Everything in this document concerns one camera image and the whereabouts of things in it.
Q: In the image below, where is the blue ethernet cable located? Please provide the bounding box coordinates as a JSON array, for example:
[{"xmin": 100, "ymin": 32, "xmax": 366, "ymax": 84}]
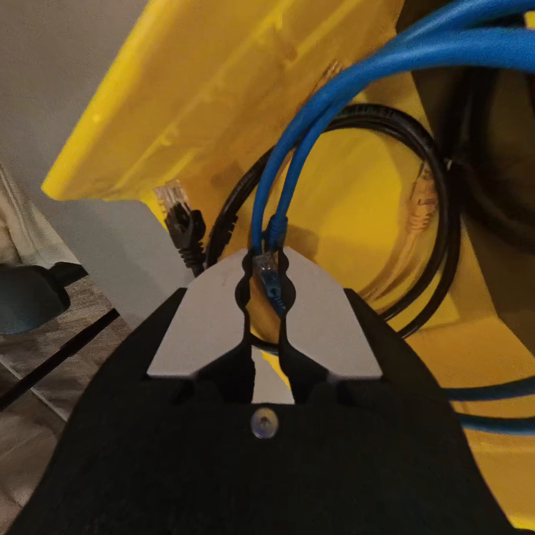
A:
[{"xmin": 250, "ymin": 0, "xmax": 535, "ymax": 437}]

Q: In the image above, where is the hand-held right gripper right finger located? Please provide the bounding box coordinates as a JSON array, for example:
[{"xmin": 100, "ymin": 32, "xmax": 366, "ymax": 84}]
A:
[{"xmin": 278, "ymin": 246, "xmax": 384, "ymax": 384}]

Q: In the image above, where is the black metal bar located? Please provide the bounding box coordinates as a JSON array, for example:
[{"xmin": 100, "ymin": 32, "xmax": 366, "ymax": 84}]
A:
[{"xmin": 0, "ymin": 308, "xmax": 120, "ymax": 412}]

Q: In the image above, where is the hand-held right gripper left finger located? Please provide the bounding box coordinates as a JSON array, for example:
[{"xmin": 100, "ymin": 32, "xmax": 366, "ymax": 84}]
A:
[{"xmin": 146, "ymin": 249, "xmax": 255, "ymax": 381}]

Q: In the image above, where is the yellow plastic bin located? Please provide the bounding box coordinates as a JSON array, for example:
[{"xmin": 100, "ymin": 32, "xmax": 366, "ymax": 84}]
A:
[{"xmin": 41, "ymin": 0, "xmax": 535, "ymax": 531}]

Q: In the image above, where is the black ethernet cable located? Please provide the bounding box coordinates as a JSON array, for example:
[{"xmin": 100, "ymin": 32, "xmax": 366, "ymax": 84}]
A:
[{"xmin": 154, "ymin": 102, "xmax": 462, "ymax": 356}]

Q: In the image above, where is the yellow ethernet cable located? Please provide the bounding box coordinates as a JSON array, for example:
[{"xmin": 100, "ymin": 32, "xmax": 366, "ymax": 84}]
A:
[{"xmin": 359, "ymin": 165, "xmax": 439, "ymax": 303}]

